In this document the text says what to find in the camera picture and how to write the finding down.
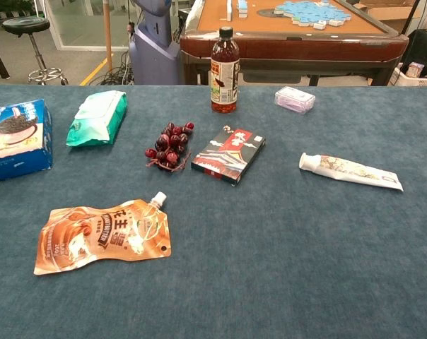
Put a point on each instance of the white printed squeeze tube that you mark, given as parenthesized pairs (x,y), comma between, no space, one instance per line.
(351,171)

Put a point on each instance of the purple grey robot base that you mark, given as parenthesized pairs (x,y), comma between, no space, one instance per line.
(153,53)

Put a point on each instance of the dark illustrated flat box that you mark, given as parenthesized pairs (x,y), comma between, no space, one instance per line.
(227,157)

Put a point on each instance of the dark red grape bunch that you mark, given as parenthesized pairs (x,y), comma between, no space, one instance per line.
(169,144)

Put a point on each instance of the brown tea bottle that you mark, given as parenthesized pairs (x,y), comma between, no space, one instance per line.
(224,77)

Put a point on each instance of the clear plastic box purple contents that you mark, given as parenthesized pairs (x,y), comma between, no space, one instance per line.
(295,99)

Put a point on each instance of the brown mahjong table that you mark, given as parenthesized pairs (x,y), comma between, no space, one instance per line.
(199,46)

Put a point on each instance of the green wet wipes pack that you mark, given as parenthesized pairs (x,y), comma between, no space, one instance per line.
(97,120)

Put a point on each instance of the blue table cloth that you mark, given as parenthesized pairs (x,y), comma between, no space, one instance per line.
(305,265)

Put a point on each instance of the orange peanut butter pouch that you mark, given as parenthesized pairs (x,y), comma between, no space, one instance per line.
(93,243)

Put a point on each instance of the white upright tile rack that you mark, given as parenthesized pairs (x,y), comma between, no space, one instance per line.
(229,10)

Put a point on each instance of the short blue mahjong tile row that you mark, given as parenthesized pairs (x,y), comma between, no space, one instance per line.
(242,8)

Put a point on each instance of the wooden pole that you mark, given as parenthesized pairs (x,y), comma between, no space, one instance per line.
(107,35)

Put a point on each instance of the blue mahjong tile pile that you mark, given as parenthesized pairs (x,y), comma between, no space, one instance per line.
(305,10)

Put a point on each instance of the blue cookie box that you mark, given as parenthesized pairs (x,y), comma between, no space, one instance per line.
(19,155)

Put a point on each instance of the white plastic basket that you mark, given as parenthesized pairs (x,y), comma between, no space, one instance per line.
(411,81)

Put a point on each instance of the cardboard box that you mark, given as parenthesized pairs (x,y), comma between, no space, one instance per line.
(386,12)

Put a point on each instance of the black round stool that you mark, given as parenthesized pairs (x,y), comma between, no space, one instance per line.
(24,25)

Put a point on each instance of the black bag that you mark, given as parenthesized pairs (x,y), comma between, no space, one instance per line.
(422,46)

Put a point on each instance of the green plants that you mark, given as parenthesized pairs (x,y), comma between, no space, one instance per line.
(8,7)

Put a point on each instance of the white glass door frame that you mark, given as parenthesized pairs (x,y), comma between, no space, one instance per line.
(52,21)

